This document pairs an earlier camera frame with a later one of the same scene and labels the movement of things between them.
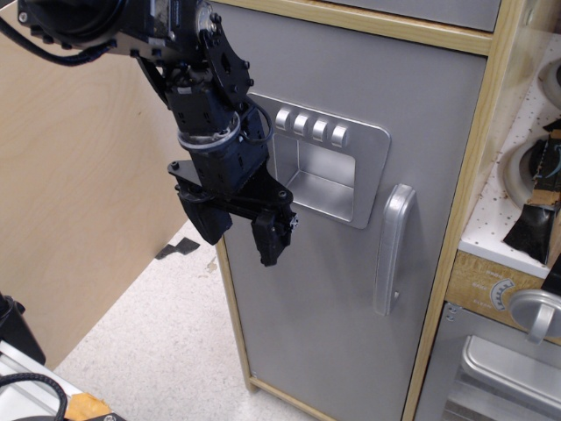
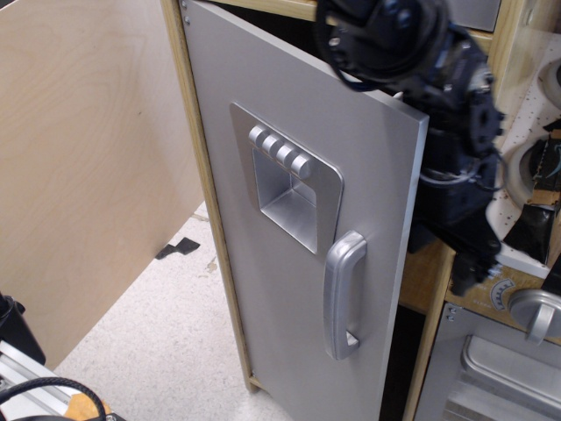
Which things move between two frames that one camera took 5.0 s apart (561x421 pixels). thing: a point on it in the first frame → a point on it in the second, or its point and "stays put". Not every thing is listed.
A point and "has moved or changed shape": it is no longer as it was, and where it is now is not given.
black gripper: (231, 165) → (456, 214)
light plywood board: (87, 197) stays put
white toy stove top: (504, 189) stays put
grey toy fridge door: (347, 322) has moved or changed shape
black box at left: (16, 331) stays put
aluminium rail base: (29, 397) stays put
